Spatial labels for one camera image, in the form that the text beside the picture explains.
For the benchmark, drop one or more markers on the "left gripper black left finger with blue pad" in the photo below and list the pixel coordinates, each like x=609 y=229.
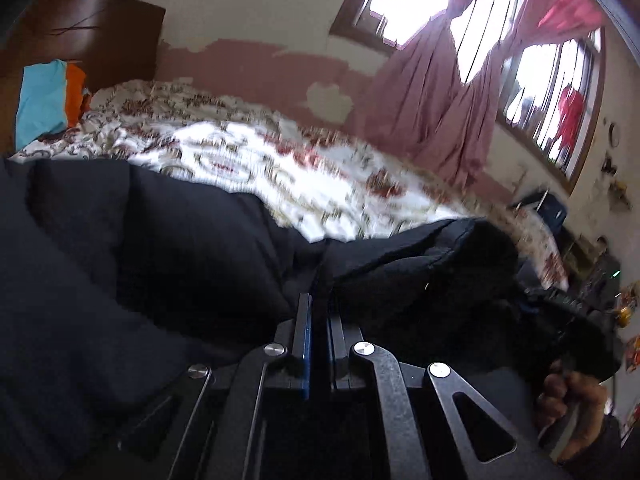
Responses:
x=210 y=424

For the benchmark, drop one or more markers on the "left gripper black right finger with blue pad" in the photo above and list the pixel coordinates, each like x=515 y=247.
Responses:
x=392 y=420

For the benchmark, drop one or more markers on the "black padded jacket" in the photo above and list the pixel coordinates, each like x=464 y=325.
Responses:
x=115 y=280

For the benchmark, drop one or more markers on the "person's right hand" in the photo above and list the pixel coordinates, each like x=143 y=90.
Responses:
x=566 y=395

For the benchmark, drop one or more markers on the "black device green light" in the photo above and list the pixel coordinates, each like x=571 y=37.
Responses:
x=602 y=286

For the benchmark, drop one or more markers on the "floral white red bedspread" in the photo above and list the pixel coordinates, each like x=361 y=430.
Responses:
x=320 y=181

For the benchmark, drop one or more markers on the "wooden side shelf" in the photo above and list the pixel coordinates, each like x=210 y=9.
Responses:
x=580 y=254

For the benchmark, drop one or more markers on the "blue chair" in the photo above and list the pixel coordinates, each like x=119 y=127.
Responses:
x=548 y=207

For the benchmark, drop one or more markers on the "pink left curtain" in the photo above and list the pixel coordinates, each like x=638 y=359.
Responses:
x=410 y=94

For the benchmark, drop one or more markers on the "pink curtain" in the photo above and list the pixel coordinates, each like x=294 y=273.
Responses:
x=460 y=148
x=410 y=94

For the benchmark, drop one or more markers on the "brown framed window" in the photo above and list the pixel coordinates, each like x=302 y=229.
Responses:
x=531 y=82

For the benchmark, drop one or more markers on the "red garment outside window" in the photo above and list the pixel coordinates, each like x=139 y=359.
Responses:
x=571 y=107

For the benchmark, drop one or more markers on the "orange brown blue striped pillow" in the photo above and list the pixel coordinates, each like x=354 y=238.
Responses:
x=53 y=98

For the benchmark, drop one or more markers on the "brown wooden headboard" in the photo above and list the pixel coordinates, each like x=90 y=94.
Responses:
x=112 y=41

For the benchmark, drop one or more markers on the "pink right curtain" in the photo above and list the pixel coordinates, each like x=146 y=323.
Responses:
x=460 y=148

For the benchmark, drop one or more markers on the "round wall clock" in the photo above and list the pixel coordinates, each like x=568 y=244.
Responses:
x=614 y=135

